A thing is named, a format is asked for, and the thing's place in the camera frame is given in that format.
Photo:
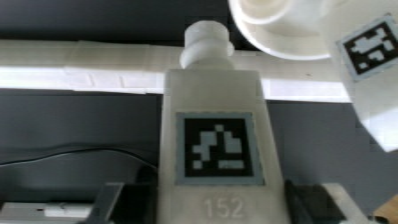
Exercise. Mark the white front rail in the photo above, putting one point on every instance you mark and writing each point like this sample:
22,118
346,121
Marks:
93,66

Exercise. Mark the white stool leg tagged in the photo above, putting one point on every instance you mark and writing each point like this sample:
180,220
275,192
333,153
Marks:
360,33

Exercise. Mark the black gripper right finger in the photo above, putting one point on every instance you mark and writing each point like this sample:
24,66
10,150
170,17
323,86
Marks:
321,204

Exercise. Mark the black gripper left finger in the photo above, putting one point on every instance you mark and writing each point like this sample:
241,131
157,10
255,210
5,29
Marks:
125,204

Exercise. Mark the white stool leg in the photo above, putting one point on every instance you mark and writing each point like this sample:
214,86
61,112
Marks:
221,185

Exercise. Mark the white round stool seat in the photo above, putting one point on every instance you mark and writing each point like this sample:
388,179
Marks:
280,26

